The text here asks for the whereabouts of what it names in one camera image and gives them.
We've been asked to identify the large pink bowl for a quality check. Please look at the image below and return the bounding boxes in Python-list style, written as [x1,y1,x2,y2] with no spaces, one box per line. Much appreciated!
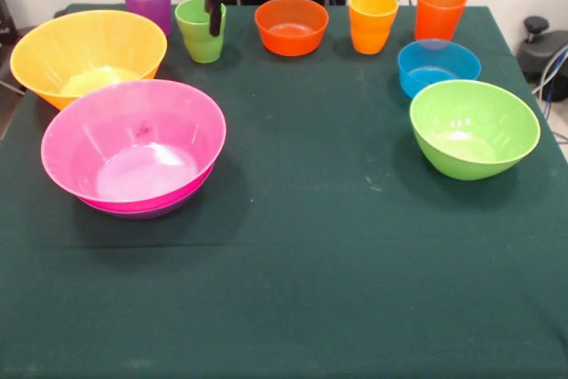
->
[40,79,228,214]

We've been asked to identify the green cup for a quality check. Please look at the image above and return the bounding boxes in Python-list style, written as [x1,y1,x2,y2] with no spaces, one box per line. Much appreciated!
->
[174,0,228,65]

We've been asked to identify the purple cup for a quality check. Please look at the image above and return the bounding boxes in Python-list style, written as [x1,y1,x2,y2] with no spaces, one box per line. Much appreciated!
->
[121,0,173,38]

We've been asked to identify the orange bowl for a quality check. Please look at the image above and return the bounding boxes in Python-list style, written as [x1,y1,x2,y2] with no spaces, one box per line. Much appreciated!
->
[254,0,330,58]

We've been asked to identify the yellow-orange cup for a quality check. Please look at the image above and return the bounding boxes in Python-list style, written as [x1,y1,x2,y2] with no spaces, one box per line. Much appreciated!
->
[348,0,400,56]

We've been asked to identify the large yellow bowl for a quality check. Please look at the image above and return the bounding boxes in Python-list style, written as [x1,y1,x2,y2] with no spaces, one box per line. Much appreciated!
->
[9,9,169,112]

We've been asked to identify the dark grey equipment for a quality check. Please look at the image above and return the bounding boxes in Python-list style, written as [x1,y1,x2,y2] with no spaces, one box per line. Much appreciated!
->
[0,0,21,50]

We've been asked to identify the purple bowl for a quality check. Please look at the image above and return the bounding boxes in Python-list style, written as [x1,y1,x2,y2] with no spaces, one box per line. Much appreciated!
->
[81,183,209,221]

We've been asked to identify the orange cup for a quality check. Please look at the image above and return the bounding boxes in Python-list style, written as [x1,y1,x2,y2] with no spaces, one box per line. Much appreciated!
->
[414,0,468,43]

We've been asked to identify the blue bowl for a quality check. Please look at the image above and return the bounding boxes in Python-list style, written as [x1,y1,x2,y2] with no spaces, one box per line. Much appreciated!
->
[397,39,482,99]

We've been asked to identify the dark green tablecloth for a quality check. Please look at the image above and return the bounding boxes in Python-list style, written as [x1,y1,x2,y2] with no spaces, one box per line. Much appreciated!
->
[0,2,568,379]

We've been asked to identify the green bowl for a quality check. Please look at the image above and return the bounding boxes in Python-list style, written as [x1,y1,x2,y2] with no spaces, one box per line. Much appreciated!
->
[408,79,541,182]

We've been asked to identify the black clamp device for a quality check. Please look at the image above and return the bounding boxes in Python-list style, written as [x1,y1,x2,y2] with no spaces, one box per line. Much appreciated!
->
[517,16,568,84]

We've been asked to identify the blue-grey cable bundle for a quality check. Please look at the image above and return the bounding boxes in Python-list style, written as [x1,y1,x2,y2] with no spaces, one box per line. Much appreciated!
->
[531,43,568,103]

